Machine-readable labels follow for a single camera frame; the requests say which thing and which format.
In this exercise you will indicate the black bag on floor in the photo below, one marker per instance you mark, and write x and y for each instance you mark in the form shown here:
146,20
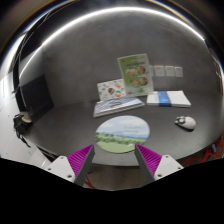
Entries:
21,123

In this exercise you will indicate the white box blue band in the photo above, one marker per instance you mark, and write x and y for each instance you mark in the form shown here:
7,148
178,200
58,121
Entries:
168,99

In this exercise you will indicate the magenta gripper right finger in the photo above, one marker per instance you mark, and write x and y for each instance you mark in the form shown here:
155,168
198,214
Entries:
154,166

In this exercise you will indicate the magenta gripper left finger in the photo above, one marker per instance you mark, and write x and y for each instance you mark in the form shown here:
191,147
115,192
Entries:
73,168

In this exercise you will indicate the white computer mouse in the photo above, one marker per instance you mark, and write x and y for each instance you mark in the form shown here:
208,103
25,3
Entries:
186,122

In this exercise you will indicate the green illustrated book upright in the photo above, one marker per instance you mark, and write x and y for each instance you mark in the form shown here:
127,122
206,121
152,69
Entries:
136,74

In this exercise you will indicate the white colourful illustrated book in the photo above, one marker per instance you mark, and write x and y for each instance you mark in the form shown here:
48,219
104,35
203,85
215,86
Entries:
111,89

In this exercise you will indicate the white paper on wall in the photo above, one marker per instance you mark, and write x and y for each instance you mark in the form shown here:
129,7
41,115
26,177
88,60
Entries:
159,71
170,71
178,71

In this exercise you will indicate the black monitor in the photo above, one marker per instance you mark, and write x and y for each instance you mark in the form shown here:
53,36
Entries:
36,97

